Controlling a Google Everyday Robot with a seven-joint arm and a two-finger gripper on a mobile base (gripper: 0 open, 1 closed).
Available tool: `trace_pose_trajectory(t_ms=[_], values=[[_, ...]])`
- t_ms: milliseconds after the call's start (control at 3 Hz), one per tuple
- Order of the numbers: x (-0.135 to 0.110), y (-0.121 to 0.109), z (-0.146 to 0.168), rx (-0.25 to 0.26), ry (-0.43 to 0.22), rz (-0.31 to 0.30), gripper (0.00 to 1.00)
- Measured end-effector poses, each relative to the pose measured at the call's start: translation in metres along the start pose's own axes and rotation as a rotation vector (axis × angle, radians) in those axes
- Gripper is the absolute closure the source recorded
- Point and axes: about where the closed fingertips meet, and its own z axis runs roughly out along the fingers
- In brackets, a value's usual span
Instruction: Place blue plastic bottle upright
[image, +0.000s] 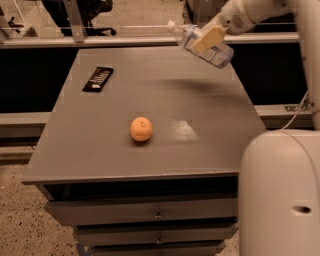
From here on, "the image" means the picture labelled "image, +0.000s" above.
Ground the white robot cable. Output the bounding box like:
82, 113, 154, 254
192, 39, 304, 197
279, 89, 311, 132

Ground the metal railing frame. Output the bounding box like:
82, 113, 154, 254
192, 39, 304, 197
0, 0, 301, 50

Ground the black office chair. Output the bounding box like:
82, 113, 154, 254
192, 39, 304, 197
41, 0, 116, 36

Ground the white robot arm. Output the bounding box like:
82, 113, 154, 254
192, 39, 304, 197
194, 0, 320, 256

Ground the orange fruit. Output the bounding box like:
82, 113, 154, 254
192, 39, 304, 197
130, 117, 153, 142

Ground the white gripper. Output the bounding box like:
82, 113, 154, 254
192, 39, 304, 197
190, 0, 265, 54

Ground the grey drawer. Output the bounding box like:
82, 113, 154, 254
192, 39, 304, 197
92, 241, 225, 256
75, 222, 238, 246
46, 198, 238, 226

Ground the clear blue-label plastic bottle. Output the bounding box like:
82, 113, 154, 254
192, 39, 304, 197
167, 21, 234, 69

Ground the top grey drawer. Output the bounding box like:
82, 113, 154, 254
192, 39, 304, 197
46, 198, 238, 226

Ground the bottom grey drawer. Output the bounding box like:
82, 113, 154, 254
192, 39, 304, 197
92, 241, 225, 256

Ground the black snack bar wrapper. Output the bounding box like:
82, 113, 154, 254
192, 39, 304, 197
82, 66, 113, 92

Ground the grey drawer cabinet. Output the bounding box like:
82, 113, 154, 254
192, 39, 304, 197
21, 45, 268, 256

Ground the middle grey drawer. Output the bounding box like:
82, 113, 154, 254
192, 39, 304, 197
75, 222, 238, 246

